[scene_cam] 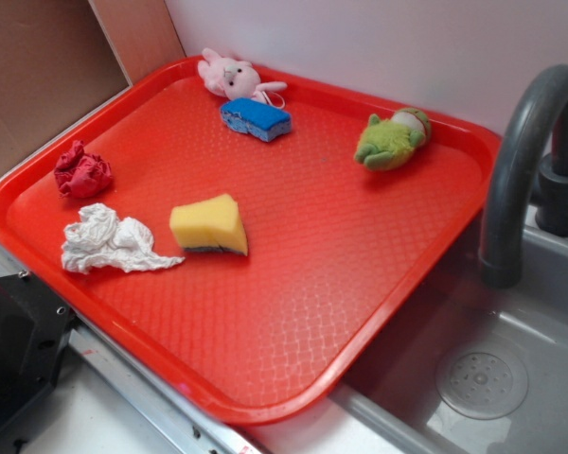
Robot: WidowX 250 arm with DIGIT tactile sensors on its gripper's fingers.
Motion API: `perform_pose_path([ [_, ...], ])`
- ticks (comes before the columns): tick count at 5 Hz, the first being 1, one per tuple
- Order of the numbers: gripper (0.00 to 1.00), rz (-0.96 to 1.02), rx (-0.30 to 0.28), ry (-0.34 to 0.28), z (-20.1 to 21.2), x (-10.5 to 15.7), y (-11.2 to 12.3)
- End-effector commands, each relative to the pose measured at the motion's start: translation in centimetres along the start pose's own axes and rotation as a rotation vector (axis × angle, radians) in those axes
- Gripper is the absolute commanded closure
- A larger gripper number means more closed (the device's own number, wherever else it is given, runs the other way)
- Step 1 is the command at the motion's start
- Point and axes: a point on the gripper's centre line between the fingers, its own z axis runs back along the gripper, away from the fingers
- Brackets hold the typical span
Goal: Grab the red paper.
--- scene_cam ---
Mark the brown cardboard panel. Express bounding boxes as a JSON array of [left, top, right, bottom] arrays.
[[0, 1, 185, 178]]

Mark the grey plastic sink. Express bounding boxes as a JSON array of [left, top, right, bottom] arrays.
[[330, 202, 568, 454]]

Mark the metal rail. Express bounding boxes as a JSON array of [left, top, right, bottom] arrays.
[[0, 229, 266, 454]]

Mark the blue sponge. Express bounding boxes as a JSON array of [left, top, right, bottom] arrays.
[[220, 98, 293, 143]]

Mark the grey toy faucet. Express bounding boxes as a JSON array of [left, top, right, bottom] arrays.
[[479, 64, 568, 288]]

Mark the red plastic tray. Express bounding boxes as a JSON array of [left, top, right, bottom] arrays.
[[0, 58, 500, 426]]

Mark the sink drain strainer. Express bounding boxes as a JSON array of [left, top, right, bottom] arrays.
[[435, 341, 529, 420]]

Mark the crumpled red paper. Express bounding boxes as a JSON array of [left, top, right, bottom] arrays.
[[53, 140, 114, 199]]

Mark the crumpled white paper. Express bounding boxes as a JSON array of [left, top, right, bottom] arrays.
[[62, 203, 185, 274]]

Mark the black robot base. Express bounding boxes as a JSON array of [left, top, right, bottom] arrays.
[[0, 274, 73, 435]]

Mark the yellow sponge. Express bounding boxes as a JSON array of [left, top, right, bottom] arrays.
[[169, 194, 249, 255]]

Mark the pink plush bunny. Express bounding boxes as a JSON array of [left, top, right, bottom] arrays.
[[197, 48, 288, 105]]

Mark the green plush frog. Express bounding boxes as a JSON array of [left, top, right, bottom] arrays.
[[353, 107, 432, 171]]

